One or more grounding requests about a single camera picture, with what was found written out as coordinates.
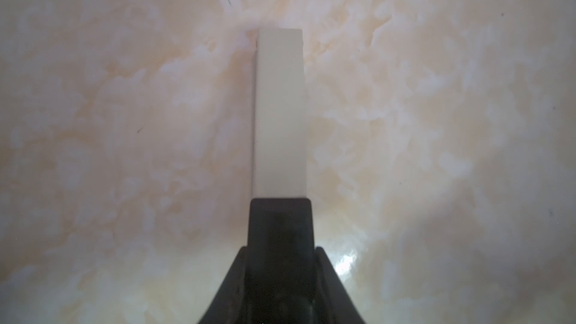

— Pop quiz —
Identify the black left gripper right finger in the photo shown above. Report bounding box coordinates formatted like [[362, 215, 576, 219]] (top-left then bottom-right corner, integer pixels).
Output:
[[314, 247, 365, 324]]

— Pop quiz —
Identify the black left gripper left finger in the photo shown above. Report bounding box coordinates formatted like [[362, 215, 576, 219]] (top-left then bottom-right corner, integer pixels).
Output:
[[198, 246, 248, 324]]

